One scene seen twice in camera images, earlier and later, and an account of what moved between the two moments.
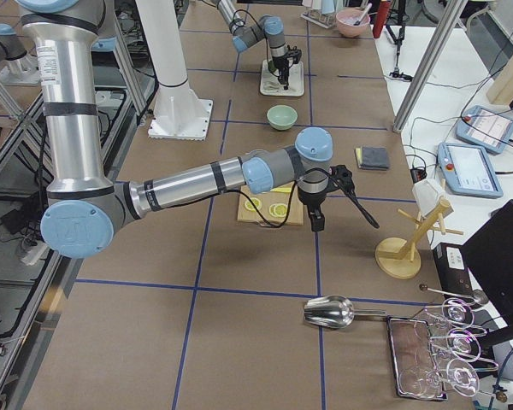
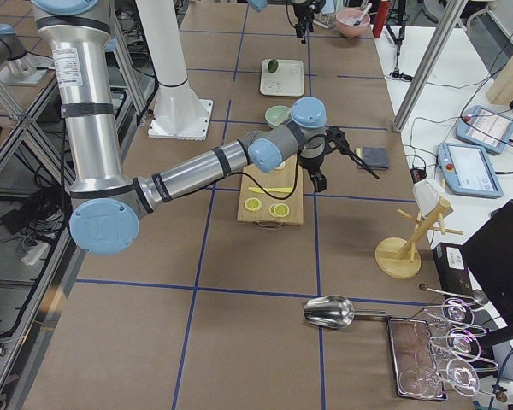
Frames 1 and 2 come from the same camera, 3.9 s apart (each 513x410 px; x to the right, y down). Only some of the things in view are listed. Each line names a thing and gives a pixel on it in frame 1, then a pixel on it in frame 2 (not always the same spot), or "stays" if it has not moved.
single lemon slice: x=248 y=205 stays
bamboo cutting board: x=274 y=206 stays
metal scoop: x=334 y=312 stays
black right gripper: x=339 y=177 to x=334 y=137
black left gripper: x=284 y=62 to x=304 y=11
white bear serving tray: x=270 y=84 stays
